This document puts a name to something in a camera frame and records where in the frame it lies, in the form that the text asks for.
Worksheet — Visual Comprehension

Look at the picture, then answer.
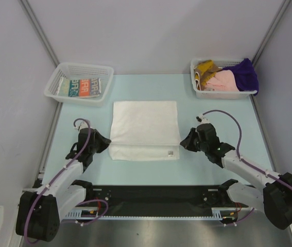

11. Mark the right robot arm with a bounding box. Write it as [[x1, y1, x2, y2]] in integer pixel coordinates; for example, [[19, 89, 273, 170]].
[[180, 123, 292, 230]]

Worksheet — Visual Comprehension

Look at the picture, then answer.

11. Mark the left aluminium corner post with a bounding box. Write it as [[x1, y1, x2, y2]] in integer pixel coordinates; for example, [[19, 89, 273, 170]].
[[18, 0, 60, 67]]

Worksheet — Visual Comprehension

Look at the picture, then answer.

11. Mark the white towel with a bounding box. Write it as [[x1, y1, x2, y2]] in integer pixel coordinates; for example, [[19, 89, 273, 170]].
[[109, 101, 181, 161]]

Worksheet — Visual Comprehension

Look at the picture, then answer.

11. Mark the colourful rabbit print towel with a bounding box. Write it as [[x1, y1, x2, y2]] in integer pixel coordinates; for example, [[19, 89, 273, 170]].
[[56, 77, 102, 98]]

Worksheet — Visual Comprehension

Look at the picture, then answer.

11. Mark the grey cable duct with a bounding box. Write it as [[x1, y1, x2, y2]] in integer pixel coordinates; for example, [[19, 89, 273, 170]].
[[63, 207, 238, 222]]

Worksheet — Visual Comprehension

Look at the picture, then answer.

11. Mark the aluminium corner post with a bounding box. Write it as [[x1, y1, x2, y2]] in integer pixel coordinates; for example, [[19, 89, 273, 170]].
[[18, 0, 60, 67], [251, 0, 292, 68]]

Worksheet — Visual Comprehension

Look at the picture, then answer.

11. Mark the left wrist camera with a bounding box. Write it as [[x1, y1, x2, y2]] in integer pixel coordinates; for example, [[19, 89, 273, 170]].
[[74, 121, 89, 132]]

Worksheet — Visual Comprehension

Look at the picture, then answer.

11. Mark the right aluminium corner post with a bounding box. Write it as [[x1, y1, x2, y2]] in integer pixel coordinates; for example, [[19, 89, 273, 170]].
[[251, 0, 292, 68]]

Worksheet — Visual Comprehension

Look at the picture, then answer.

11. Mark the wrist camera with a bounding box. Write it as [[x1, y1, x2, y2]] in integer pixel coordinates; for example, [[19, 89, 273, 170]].
[[74, 121, 89, 132], [196, 114, 211, 125]]

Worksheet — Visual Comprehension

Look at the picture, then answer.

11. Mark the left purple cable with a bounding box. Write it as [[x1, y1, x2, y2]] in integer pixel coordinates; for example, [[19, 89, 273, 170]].
[[23, 118, 109, 244]]

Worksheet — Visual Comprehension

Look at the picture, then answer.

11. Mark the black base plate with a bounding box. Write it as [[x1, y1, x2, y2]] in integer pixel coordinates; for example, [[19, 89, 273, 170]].
[[73, 180, 245, 214]]

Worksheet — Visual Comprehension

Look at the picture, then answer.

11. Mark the pink towel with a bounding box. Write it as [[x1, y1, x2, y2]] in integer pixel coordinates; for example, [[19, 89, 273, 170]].
[[202, 70, 239, 92]]

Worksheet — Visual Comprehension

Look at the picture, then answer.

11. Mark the white basket with towels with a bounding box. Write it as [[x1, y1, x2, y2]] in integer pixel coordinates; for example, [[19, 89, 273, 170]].
[[190, 58, 257, 100]]

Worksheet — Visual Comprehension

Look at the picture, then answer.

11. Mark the purple towel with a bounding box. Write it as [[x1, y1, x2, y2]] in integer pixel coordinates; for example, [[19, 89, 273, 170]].
[[222, 58, 259, 96]]

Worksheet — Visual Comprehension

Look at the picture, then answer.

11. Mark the empty white plastic basket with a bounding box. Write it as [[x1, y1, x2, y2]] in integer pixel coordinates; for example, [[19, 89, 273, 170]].
[[44, 62, 114, 107]]

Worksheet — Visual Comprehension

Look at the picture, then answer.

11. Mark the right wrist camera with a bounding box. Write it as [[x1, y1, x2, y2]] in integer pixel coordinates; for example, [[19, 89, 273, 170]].
[[196, 114, 211, 125]]

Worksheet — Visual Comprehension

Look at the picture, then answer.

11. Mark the yellow patterned towel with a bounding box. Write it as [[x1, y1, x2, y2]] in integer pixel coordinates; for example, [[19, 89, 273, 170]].
[[194, 60, 222, 91]]

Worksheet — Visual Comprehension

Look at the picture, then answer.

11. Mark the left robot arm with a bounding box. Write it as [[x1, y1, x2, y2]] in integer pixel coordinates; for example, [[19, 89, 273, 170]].
[[15, 127, 111, 243]]

